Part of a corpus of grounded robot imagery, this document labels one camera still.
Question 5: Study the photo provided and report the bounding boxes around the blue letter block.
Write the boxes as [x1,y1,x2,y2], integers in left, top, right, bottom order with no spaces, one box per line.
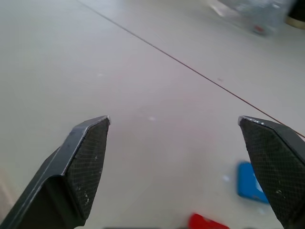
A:
[236,161,270,205]

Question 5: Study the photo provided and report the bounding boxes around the dark round object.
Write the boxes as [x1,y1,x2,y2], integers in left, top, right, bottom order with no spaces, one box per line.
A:
[285,0,305,29]

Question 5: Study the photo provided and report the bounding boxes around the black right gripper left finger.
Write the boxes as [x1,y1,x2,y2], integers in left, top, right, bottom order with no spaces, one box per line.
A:
[0,115,112,229]

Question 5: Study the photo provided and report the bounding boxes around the red letter block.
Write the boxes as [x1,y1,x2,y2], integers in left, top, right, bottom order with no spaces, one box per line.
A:
[187,213,231,229]

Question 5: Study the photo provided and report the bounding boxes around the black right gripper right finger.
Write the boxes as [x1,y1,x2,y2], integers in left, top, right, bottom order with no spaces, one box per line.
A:
[237,115,305,229]

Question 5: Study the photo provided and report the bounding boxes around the clear plastic bag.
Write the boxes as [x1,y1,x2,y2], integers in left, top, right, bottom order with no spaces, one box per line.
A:
[209,0,293,36]

